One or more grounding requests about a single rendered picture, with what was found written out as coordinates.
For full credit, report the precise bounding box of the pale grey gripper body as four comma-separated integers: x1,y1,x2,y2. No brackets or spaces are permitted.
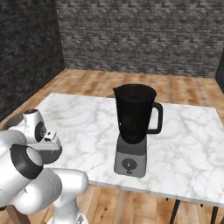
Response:
35,137,63,152

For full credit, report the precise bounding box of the grey blender base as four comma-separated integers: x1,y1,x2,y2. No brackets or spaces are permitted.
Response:
113,134,149,179

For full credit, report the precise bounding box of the black blender jar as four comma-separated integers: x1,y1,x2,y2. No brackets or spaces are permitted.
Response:
112,83,164,145

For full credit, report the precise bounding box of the black table leg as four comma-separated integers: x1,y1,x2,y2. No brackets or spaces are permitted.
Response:
169,199,182,224
210,205,221,224

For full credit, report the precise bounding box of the dark tall cabinet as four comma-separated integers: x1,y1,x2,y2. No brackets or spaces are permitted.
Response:
214,52,224,95

